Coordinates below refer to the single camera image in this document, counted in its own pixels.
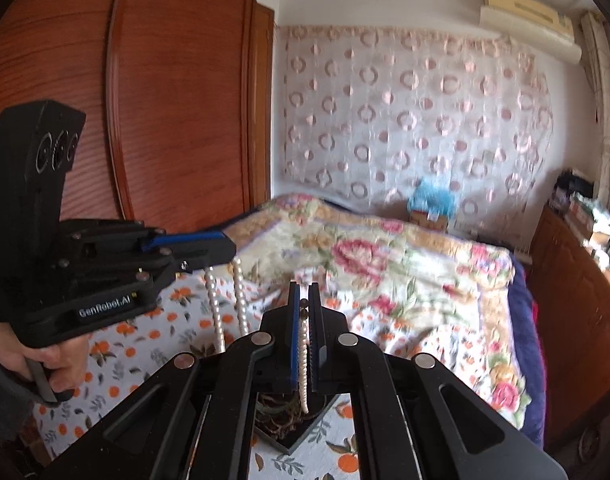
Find floral quilt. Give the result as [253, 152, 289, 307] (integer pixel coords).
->
[222, 192, 532, 435]

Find stack of folded cloths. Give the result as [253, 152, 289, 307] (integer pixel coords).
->
[568, 192, 610, 252]

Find pearl necklace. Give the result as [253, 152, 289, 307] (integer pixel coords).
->
[204, 259, 312, 415]

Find black bag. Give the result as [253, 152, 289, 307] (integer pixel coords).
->
[555, 170, 594, 211]

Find wall air conditioner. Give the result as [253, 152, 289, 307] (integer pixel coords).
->
[479, 0, 584, 65]

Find small cardboard box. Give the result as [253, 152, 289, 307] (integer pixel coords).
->
[410, 210, 449, 234]

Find orange fruit print cloth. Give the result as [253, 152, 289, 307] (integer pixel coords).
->
[32, 280, 372, 480]

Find black box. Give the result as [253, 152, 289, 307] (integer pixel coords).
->
[255, 391, 337, 457]

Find dark blue blanket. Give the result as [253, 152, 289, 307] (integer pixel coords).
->
[505, 254, 552, 450]

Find blue plastic bag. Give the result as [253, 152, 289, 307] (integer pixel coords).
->
[407, 177, 459, 221]

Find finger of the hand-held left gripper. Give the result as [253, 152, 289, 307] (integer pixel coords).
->
[137, 227, 227, 257]
[155, 237, 237, 277]

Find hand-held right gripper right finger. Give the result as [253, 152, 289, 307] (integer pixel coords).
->
[307, 282, 568, 480]

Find person's left hand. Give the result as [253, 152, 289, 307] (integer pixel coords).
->
[0, 322, 92, 395]

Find circle print curtain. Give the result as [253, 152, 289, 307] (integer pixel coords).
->
[275, 25, 557, 227]

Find brown wooden wardrobe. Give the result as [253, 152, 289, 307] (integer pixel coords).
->
[0, 0, 277, 273]

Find pile of bracelets and beads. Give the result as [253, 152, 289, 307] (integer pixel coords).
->
[257, 394, 306, 433]

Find brown wooden cabinet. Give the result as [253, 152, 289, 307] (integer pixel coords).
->
[528, 207, 610, 457]

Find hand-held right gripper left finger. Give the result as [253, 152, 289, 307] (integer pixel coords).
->
[40, 281, 306, 480]

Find wrapped air conditioner pipe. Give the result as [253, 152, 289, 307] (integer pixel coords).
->
[580, 10, 610, 187]

